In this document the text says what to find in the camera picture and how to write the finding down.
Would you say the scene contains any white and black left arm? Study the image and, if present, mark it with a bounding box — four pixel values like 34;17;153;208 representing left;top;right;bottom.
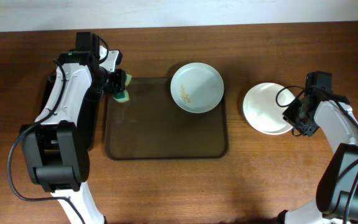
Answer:
15;47;131;223

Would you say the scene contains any green and yellow sponge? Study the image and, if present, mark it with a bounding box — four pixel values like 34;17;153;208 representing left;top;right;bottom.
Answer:
112;74;132;103

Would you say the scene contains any white plate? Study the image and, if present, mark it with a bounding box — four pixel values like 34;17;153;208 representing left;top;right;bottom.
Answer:
242;83;293;135

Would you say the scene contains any large brown tray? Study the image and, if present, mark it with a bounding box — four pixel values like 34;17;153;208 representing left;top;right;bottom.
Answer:
104;78;229;161

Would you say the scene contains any pale green plate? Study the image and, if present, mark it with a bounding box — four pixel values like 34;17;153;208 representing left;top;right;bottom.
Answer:
170;62;224;114

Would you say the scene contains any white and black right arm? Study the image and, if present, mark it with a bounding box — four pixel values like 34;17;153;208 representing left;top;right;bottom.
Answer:
276;93;358;223

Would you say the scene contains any small black tray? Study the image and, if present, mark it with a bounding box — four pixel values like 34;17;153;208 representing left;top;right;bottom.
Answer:
39;73;94;152

